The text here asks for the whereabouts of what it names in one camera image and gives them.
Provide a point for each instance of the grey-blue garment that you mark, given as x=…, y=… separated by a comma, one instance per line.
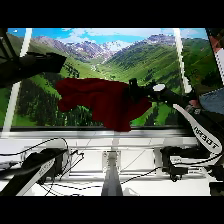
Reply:
x=213, y=101

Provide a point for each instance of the red garment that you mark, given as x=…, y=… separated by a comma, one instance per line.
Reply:
x=95, y=98

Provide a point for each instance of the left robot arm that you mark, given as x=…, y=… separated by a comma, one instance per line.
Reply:
x=32, y=165

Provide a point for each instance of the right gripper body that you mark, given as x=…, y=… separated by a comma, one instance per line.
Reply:
x=141, y=95

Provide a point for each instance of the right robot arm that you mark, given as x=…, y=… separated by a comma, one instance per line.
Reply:
x=203, y=134

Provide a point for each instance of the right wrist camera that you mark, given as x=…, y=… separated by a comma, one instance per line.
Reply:
x=133, y=82

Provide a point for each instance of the heap of clothes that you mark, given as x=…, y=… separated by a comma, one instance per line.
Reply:
x=217, y=43

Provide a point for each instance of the silver frame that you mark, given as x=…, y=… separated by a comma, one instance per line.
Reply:
x=111, y=176

